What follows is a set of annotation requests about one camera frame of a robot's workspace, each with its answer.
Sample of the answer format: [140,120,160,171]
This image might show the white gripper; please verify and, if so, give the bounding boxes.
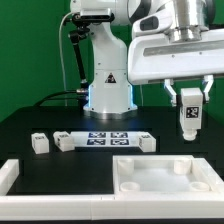
[128,29,224,107]

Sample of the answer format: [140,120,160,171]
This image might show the white square table top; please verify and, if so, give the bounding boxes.
[113,155,223,193]

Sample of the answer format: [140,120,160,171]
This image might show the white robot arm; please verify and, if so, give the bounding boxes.
[70,0,224,119]

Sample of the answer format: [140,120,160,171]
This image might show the white sheet with tags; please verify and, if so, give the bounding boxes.
[71,131,138,147]

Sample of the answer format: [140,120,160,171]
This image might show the white U-shaped obstacle fence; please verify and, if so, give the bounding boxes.
[0,159,224,221]

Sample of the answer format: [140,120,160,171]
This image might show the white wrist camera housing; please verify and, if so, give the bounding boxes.
[132,11,173,39]

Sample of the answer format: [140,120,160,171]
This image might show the grey camera on mount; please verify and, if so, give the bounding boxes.
[80,8,112,19]

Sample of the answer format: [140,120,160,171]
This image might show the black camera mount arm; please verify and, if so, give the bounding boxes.
[66,13,90,89]

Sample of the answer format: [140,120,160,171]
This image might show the white cable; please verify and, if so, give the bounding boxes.
[58,11,76,108]

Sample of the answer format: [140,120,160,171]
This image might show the black cables at base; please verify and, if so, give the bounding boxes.
[33,88,90,108]

